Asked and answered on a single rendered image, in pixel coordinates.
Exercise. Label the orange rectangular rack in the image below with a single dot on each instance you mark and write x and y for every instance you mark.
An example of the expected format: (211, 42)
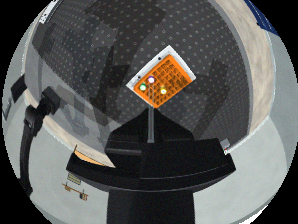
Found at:
(163, 75)

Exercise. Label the purple-capped vial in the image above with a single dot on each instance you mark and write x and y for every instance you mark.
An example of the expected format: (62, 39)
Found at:
(151, 78)

